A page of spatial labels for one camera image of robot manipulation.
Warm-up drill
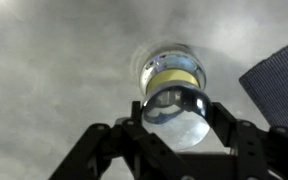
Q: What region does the silver jar lid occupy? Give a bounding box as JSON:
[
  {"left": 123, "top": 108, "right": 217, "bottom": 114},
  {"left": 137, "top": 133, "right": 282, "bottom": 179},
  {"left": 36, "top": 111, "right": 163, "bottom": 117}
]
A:
[{"left": 142, "top": 85, "right": 212, "bottom": 151}]

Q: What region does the silver jar with yellow candle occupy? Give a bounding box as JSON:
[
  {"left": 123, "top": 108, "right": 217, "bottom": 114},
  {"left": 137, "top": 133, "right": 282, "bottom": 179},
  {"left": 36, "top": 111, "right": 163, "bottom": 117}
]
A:
[{"left": 138, "top": 44, "right": 206, "bottom": 94}]

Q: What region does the dark blue cloth mat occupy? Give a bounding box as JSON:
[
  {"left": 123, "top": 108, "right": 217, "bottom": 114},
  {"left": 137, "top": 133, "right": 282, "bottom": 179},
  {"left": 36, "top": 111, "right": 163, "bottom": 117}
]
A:
[{"left": 239, "top": 45, "right": 288, "bottom": 128}]

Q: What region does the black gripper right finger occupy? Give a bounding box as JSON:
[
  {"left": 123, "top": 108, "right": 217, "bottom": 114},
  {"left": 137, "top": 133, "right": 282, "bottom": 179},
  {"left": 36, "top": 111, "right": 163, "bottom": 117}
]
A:
[{"left": 208, "top": 102, "right": 288, "bottom": 180}]

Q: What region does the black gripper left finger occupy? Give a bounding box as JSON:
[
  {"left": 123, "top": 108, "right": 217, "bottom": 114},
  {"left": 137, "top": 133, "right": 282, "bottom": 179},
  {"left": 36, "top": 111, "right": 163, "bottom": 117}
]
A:
[{"left": 48, "top": 101, "right": 198, "bottom": 180}]

